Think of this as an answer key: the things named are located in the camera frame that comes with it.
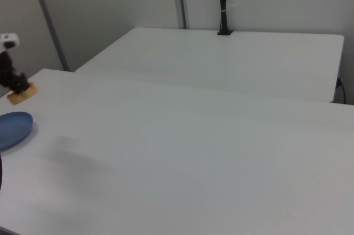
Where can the white side table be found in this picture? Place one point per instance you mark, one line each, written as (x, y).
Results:
(221, 63)

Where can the blue round plate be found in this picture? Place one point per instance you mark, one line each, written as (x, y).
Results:
(13, 130)

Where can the black camera stand pole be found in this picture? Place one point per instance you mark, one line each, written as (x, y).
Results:
(223, 2)

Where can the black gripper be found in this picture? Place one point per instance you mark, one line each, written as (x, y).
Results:
(5, 69)

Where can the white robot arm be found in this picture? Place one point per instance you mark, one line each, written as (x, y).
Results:
(9, 38)

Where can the orange-brown bread piece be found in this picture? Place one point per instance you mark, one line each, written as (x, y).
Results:
(26, 95)

